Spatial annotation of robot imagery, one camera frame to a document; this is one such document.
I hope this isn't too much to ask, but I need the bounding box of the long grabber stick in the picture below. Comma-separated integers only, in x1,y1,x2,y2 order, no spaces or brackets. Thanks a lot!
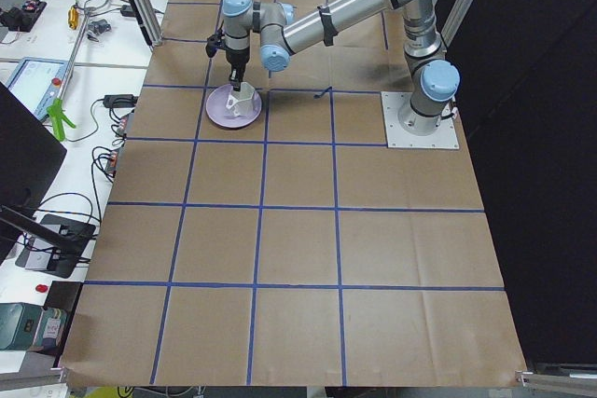
47,8,90,142

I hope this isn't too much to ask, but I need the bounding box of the black monitor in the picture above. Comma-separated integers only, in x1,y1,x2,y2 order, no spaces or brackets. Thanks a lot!
0,82,69,265

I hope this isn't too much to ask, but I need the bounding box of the white faceted mug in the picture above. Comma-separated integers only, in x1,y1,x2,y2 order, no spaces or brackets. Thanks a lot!
226,82,256,117

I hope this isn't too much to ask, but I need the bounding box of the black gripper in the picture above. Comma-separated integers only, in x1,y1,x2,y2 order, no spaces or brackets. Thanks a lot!
227,48,248,91

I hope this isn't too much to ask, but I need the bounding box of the blue teach pendant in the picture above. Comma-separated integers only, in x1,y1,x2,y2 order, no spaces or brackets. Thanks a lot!
7,57,67,121

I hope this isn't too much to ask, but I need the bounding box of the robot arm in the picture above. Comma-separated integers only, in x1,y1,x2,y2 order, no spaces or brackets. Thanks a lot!
206,0,460,136

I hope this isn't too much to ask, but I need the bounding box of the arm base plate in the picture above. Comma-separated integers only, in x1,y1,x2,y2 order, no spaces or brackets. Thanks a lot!
381,91,460,150

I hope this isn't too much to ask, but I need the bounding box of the lavender round plate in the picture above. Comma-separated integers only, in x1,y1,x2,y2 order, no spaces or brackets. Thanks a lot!
206,82,262,129

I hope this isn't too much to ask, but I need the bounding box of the yellow tool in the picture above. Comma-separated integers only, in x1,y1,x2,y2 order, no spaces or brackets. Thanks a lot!
67,5,79,30

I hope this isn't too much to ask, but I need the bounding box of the black power adapter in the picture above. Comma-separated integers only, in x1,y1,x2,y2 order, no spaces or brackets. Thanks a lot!
103,94,138,109

